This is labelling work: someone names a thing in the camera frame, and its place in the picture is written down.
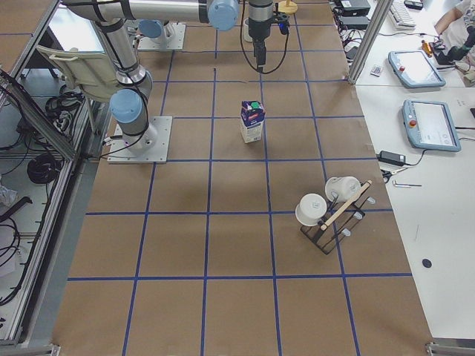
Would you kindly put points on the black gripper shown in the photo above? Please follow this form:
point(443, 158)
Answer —
point(258, 30)

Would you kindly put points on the white blue milk carton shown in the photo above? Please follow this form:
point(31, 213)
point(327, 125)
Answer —
point(252, 118)

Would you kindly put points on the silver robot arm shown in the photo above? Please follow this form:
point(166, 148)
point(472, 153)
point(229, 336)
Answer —
point(156, 29)
point(129, 104)

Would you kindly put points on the white cup on rack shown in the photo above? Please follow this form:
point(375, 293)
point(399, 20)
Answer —
point(341, 189)
point(311, 208)

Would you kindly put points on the wooden mug tree stand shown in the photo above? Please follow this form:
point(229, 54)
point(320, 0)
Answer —
point(288, 7)

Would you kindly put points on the white keyboard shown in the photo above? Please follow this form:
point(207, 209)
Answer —
point(400, 17)

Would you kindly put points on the upper teach pendant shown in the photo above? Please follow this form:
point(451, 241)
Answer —
point(415, 70)

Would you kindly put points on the teach pendant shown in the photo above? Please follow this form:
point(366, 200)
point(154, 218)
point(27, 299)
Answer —
point(415, 70)
point(429, 125)

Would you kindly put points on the scissors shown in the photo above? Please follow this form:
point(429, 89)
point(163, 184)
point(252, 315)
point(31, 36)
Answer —
point(387, 174)

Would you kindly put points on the black power adapter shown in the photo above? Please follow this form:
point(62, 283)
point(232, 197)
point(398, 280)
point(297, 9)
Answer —
point(391, 158)

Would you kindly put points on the grey office chair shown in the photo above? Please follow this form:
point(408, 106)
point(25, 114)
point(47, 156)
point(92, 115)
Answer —
point(91, 72)

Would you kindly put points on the allen key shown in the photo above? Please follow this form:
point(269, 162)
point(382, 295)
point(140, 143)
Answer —
point(405, 185)

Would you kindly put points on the lower teach pendant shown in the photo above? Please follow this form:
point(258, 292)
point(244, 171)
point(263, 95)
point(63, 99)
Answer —
point(429, 125)

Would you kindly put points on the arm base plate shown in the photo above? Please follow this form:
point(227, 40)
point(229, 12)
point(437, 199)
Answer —
point(152, 147)
point(171, 38)

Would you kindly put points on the aluminium frame post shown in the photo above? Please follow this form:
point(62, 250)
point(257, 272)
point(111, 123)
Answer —
point(377, 20)

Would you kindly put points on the black wire cup rack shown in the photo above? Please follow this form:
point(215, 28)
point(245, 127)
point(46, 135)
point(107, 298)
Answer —
point(339, 220)

